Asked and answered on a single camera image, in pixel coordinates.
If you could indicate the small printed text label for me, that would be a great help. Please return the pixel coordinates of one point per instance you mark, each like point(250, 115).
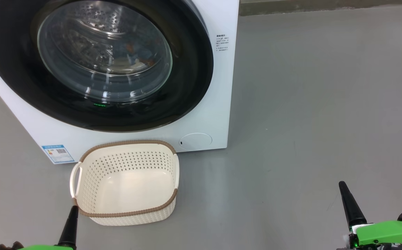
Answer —
point(222, 42)

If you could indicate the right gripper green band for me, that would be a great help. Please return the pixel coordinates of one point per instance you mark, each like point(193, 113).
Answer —
point(385, 234)

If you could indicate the cream laundry basket brown rim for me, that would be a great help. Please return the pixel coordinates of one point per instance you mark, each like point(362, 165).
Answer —
point(134, 187)

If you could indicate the white front-load washing machine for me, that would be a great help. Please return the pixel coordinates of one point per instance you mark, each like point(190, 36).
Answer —
point(214, 104)

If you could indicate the black washer door glass bowl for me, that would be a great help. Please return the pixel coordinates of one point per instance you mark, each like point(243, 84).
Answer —
point(9, 62)

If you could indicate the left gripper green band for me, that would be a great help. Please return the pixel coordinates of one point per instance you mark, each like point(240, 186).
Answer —
point(41, 248)

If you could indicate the round white filter cover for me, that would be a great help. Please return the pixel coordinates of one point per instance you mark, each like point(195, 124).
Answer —
point(195, 141)

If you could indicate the blue energy label sticker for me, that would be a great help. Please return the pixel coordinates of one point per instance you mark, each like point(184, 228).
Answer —
point(58, 153)

